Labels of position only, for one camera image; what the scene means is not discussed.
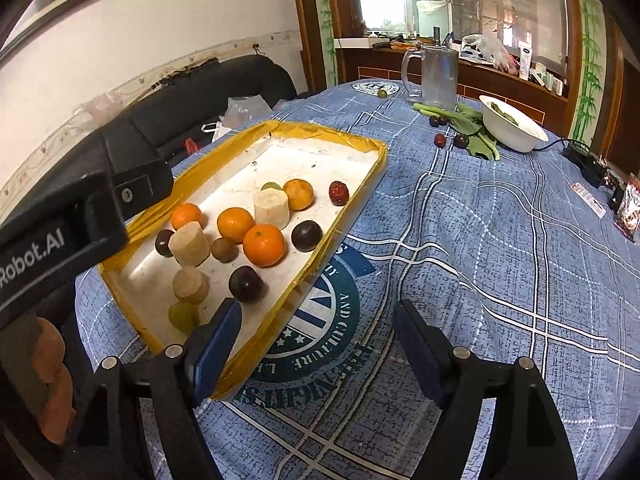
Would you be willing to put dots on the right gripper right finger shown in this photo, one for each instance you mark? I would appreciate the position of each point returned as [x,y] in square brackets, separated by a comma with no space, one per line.
[527,439]

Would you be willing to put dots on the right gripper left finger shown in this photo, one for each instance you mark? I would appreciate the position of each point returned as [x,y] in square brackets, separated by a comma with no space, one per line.
[108,440]

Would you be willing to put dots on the dark plum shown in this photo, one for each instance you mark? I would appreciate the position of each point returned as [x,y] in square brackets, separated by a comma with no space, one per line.
[162,243]
[245,285]

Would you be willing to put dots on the white sugarcane chunk front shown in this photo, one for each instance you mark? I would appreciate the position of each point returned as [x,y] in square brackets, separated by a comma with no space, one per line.
[189,245]

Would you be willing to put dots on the green grape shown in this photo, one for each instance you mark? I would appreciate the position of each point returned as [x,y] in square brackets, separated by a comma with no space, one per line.
[271,186]
[184,317]

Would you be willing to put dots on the small orange tangerine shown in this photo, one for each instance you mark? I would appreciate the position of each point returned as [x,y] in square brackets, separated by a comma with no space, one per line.
[300,194]

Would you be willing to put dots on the dark mangosteen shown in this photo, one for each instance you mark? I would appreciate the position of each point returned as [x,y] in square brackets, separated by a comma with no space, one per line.
[306,236]

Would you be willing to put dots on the red jujube date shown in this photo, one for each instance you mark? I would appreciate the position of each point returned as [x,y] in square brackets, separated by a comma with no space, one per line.
[338,193]

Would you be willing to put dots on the brown longan fruit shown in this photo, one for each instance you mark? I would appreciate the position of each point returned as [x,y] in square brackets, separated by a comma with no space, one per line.
[224,250]

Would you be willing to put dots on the person's left hand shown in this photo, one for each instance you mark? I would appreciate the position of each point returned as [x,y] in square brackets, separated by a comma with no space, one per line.
[47,360]

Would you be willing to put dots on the yellow rimmed white tray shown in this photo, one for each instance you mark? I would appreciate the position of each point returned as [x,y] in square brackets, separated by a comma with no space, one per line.
[308,311]

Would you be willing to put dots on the black sofa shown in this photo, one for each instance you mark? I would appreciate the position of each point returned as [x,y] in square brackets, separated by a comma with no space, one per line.
[140,145]

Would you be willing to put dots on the red plastic bag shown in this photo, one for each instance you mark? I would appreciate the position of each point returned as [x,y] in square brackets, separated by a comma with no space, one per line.
[190,146]

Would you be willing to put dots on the blue plaid tablecloth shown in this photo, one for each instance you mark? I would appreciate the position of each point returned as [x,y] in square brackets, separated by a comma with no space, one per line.
[504,257]

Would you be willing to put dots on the clear plastic bag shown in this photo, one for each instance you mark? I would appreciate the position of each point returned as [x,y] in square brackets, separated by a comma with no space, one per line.
[244,109]

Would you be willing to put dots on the snack packet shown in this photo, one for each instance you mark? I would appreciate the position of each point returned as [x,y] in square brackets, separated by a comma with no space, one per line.
[628,215]

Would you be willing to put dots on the white red paper card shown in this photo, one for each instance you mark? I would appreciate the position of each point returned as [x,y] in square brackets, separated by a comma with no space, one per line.
[588,199]

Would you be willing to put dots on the black power adapter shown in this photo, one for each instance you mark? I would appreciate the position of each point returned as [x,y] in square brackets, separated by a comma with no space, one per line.
[591,167]

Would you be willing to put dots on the dark grapes by vegetable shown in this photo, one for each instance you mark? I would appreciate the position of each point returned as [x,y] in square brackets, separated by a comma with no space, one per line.
[461,141]

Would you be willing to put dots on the white bowl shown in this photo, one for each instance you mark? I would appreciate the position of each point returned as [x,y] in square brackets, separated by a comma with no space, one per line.
[510,126]

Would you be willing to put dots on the green leafy vegetable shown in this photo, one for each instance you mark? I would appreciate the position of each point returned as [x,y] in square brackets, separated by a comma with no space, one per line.
[463,119]

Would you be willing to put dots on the clear glass mug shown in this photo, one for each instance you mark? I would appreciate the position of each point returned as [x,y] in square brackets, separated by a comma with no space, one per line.
[439,76]

